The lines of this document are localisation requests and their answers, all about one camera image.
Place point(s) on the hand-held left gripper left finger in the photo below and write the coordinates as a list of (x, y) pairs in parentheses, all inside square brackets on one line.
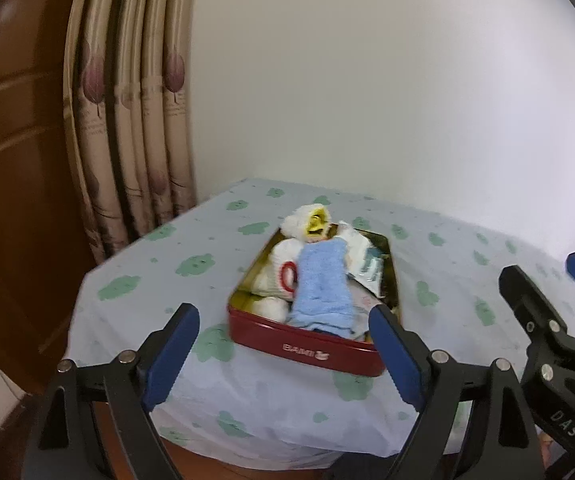
[(172, 355)]

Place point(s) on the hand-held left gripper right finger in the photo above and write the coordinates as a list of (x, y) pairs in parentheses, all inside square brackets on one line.
[(397, 355)]

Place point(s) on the red tin box gold inside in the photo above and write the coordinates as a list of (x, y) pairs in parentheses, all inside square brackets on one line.
[(307, 350)]

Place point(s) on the white and teal wipes packet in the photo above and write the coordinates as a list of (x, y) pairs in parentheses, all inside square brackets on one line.
[(367, 260)]

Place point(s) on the light blue fluffy sock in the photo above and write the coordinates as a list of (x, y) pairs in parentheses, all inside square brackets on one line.
[(322, 285)]

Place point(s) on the white sock with red trim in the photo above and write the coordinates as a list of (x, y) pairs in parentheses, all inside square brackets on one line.
[(272, 270)]

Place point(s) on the white fluffy sock yellow inside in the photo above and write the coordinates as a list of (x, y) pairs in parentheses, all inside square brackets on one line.
[(295, 225)]

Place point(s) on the cloud-print tablecloth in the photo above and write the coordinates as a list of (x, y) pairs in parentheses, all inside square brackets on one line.
[(192, 225)]

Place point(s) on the beige leaf-print curtain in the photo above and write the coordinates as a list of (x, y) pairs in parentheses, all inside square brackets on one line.
[(132, 110)]

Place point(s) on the brown wooden door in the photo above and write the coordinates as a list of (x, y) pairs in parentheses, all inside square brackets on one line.
[(17, 160)]

